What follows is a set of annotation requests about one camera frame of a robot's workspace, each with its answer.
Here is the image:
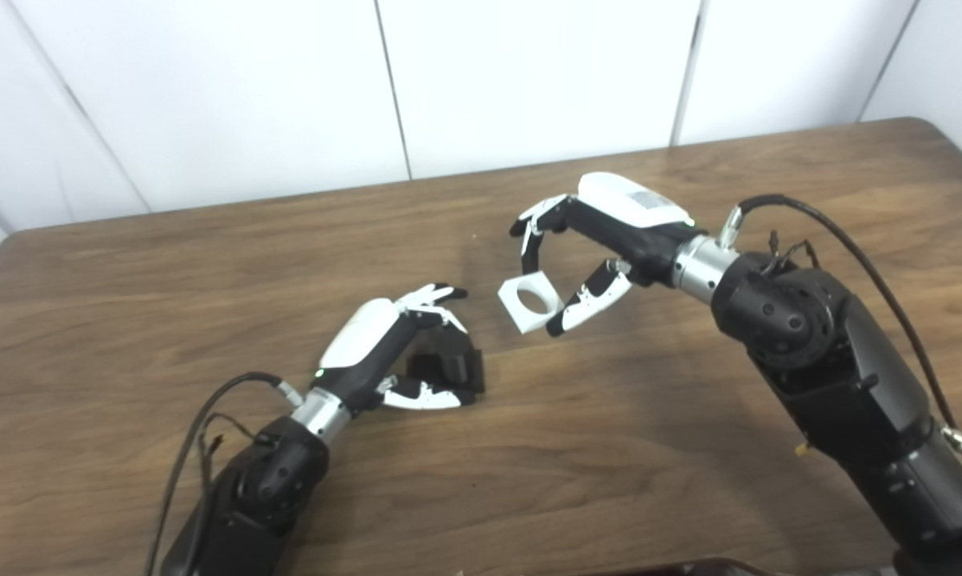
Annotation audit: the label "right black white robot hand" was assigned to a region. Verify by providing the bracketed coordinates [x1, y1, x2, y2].
[509, 172, 706, 337]

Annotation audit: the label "thin wires on right arm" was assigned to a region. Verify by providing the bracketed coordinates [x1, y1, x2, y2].
[765, 230, 822, 277]

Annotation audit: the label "thin wires on arm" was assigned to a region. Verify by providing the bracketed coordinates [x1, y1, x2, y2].
[197, 412, 270, 489]
[765, 230, 822, 277]

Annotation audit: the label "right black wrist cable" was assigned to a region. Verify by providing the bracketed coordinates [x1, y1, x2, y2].
[717, 194, 962, 497]

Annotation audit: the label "white square piece with hole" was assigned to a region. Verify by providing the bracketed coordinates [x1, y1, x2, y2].
[498, 271, 566, 334]

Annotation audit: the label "thin wires on left arm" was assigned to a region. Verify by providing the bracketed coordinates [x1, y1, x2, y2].
[197, 412, 270, 489]

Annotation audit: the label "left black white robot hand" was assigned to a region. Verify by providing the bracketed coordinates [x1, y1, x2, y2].
[315, 282, 475, 417]

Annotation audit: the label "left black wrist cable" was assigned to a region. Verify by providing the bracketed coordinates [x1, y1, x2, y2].
[143, 372, 304, 576]

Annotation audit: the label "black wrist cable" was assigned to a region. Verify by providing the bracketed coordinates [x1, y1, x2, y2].
[717, 194, 962, 497]
[143, 372, 304, 576]

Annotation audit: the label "black peg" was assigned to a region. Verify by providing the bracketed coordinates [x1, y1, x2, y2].
[405, 324, 486, 401]

